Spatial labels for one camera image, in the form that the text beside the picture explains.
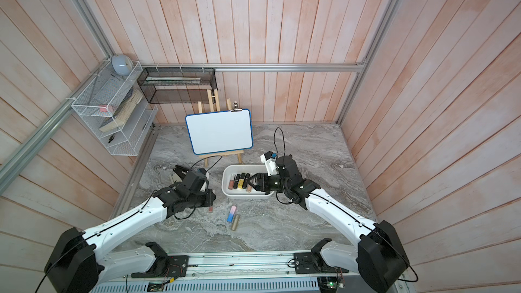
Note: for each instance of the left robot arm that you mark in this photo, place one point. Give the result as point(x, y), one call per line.
point(81, 260)

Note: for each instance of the metal binder clip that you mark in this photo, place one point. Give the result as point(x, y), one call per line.
point(235, 107)

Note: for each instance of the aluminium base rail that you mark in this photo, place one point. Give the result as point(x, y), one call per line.
point(284, 271)

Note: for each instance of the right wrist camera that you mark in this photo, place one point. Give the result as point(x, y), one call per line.
point(269, 160)

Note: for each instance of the gold black square lipstick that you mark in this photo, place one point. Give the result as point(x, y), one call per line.
point(240, 183)

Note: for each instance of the gold lipstick tube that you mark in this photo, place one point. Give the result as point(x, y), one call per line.
point(235, 222)

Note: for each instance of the white wire shelf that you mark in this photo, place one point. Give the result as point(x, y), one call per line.
point(114, 108)

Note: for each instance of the black lipstick gold band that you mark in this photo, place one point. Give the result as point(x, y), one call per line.
point(245, 183)

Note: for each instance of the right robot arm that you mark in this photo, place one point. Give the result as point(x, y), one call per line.
point(374, 252)

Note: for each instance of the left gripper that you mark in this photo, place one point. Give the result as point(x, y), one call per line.
point(209, 199)

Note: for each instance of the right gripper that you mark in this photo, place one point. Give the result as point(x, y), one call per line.
point(265, 183)

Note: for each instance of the grey round speaker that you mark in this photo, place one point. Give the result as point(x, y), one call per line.
point(122, 65)

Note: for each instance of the blue framed whiteboard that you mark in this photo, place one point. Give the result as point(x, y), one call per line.
point(199, 131)

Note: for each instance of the black mesh basket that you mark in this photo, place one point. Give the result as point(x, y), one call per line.
point(177, 85)

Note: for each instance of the pink item on shelf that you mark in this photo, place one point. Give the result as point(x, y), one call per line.
point(106, 109)

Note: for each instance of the black lipstick tube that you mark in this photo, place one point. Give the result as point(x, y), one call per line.
point(236, 181)

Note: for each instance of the white storage box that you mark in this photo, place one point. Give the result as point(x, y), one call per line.
point(230, 173)

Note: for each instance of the red lip gloss tube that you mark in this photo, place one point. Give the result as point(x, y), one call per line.
point(231, 182)

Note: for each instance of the pink blue lipstick tube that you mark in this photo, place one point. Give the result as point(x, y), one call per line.
point(232, 213)

